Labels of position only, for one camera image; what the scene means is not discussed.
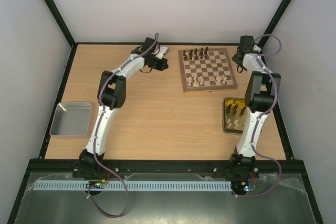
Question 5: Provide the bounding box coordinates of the wooden chess board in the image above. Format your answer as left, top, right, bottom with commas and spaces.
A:
178, 47, 237, 92

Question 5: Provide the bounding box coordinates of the yellow tin tray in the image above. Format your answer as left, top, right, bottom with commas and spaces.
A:
222, 98, 247, 135

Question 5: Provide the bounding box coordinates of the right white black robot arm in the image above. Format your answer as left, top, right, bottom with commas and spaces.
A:
229, 35, 281, 178

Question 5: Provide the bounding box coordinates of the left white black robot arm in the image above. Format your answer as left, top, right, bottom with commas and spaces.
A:
73, 33, 169, 177

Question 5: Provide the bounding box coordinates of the silver metal tray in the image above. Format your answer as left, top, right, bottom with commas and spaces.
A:
49, 102, 93, 137

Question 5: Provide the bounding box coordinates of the clear plastic sheet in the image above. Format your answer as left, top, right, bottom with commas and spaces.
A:
15, 173, 315, 223

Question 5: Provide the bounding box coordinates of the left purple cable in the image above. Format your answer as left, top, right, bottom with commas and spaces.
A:
85, 33, 160, 218

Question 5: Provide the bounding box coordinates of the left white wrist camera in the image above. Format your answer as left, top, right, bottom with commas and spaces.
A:
155, 46, 170, 59

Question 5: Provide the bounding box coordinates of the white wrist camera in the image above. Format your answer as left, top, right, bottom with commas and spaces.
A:
253, 44, 262, 52
155, 46, 170, 59

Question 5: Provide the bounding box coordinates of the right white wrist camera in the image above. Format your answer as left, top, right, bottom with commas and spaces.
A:
253, 44, 262, 52

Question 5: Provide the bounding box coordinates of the grey slotted cable duct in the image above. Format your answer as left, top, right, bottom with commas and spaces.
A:
33, 180, 232, 191

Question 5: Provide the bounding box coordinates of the black aluminium frame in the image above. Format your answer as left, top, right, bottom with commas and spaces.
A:
8, 0, 323, 223

